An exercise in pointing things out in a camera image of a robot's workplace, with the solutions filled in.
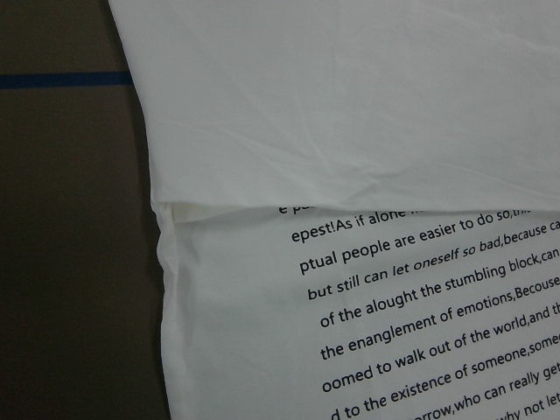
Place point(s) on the white long-sleeve printed shirt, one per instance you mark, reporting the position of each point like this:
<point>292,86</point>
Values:
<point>358,204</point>

